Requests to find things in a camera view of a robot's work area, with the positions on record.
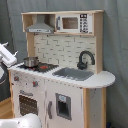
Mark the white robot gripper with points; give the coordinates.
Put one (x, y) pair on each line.
(7, 57)

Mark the white microwave door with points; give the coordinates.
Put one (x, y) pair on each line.
(68, 23)

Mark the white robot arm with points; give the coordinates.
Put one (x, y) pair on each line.
(27, 121)

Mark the wooden toy kitchen unit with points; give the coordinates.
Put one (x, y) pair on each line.
(63, 49)

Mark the small metal pot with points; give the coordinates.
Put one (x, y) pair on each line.
(31, 61)

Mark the red oven knob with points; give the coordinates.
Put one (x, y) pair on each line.
(35, 83)

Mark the black stovetop with red burner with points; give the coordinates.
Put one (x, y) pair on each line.
(41, 67)

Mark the grey range hood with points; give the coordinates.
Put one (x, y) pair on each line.
(40, 26)

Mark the oven door with window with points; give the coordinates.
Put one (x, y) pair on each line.
(27, 103)

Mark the grey toy sink basin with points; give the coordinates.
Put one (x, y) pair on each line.
(73, 74)

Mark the black toy faucet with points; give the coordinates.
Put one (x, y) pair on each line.
(82, 64)

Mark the white cabinet door with dispenser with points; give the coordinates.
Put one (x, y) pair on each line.
(64, 106)

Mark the microwave button panel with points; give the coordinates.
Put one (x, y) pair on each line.
(83, 23)

